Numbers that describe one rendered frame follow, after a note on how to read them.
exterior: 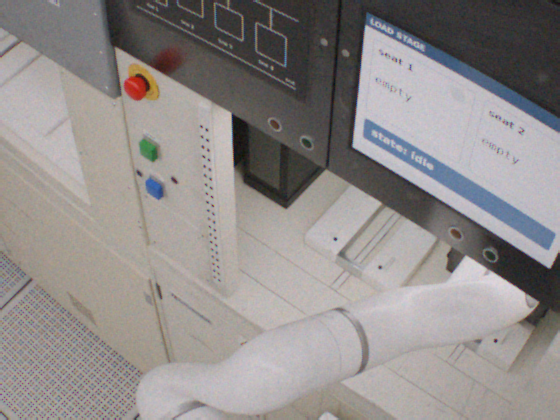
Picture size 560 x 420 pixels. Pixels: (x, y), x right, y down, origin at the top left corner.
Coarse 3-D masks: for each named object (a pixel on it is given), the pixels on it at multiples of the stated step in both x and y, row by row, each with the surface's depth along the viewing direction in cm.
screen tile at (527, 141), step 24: (480, 120) 81; (504, 120) 78; (504, 144) 80; (528, 144) 78; (552, 144) 76; (480, 168) 85; (504, 168) 83; (552, 168) 78; (528, 192) 82; (552, 192) 80; (552, 216) 82
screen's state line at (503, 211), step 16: (368, 128) 94; (384, 144) 94; (400, 144) 92; (416, 160) 92; (432, 160) 90; (432, 176) 92; (448, 176) 90; (464, 192) 90; (480, 192) 88; (496, 208) 88; (512, 208) 86; (512, 224) 87; (528, 224) 86; (544, 240) 85
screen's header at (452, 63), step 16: (368, 16) 81; (384, 32) 81; (400, 32) 80; (416, 48) 80; (432, 48) 78; (448, 64) 78; (464, 64) 77; (480, 80) 77; (512, 96) 75; (528, 112) 75; (544, 112) 74
